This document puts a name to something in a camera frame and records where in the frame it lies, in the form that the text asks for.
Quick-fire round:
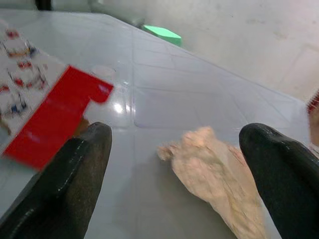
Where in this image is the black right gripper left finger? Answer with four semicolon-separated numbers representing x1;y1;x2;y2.
0;121;113;239

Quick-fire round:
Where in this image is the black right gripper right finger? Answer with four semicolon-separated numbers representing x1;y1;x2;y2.
239;122;319;239

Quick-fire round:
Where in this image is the crumpled beige paper trash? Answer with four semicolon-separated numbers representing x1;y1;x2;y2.
157;126;269;239

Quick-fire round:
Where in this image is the red and white wrapper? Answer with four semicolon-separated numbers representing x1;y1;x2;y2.
305;90;319;152

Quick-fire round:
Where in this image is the red and white carton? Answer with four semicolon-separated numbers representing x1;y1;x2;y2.
0;19;115;172

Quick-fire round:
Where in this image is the green plastic stool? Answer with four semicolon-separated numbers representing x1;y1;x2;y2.
143;24;182;47

